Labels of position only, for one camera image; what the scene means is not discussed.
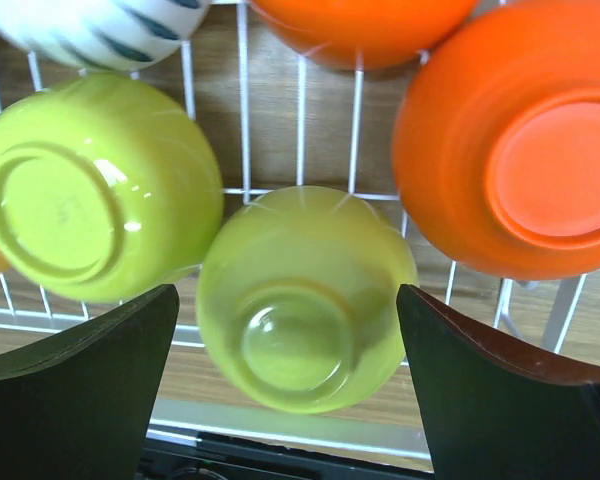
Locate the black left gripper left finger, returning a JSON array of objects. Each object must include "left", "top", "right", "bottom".
[{"left": 0, "top": 285, "right": 180, "bottom": 479}]

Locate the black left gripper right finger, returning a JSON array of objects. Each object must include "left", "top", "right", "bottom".
[{"left": 396, "top": 285, "right": 600, "bottom": 479}]

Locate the lime green bowl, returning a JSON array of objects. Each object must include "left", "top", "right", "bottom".
[
  {"left": 0, "top": 73, "right": 224, "bottom": 303},
  {"left": 196, "top": 185, "right": 418, "bottom": 414}
]

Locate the orange bowl front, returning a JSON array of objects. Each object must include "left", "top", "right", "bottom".
[{"left": 392, "top": 1, "right": 600, "bottom": 280}]

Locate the white blue patterned bowl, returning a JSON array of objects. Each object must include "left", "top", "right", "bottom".
[{"left": 0, "top": 0, "right": 211, "bottom": 71}]

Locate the white wire dish rack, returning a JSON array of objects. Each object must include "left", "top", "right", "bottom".
[{"left": 0, "top": 1, "right": 600, "bottom": 477}]

